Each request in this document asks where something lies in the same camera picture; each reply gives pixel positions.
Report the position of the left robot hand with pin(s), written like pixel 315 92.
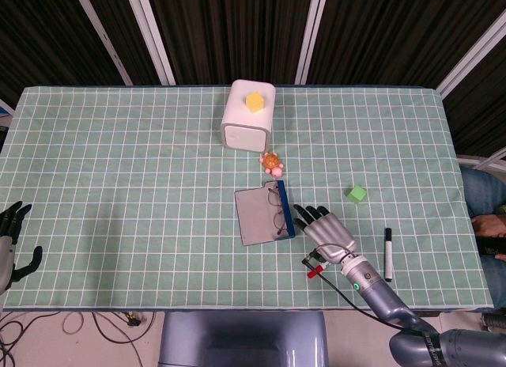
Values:
pixel 4 252

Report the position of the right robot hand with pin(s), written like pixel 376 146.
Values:
pixel 330 232

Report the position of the green checked tablecloth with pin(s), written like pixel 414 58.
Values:
pixel 118 165

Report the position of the yellow hexagonal block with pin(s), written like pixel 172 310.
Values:
pixel 254 103

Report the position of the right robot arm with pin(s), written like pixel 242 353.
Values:
pixel 379 300

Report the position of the blue glasses case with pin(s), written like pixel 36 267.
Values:
pixel 253 216

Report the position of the green foam cube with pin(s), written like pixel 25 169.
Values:
pixel 356 194

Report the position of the red capped green marker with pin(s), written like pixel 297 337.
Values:
pixel 314 273

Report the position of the seated person in jeans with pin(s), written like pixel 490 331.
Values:
pixel 480 189

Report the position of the black rimmed eyeglasses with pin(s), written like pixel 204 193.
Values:
pixel 281 216

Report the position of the black pleated curtain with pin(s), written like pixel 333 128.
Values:
pixel 237 27

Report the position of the white cube cabinet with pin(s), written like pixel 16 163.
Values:
pixel 247 125

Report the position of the grey blue robot torso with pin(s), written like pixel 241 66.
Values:
pixel 241 339

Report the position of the orange pink turtle toy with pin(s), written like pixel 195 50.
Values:
pixel 271 161

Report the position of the black capped white marker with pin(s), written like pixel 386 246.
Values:
pixel 389 256

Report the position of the silver slotted metal rail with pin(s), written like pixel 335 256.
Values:
pixel 103 36

